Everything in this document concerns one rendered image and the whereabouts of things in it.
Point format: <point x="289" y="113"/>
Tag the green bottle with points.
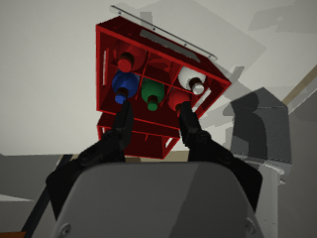
<point x="152" y="92"/>

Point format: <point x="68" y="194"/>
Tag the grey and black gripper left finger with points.
<point x="110" y="147"/>

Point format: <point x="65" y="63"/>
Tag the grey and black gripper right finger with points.
<point x="203" y="149"/>

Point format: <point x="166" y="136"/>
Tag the dark blue bottle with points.
<point x="125" y="85"/>

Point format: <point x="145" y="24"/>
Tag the red crate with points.
<point x="164" y="63"/>
<point x="151" y="147"/>

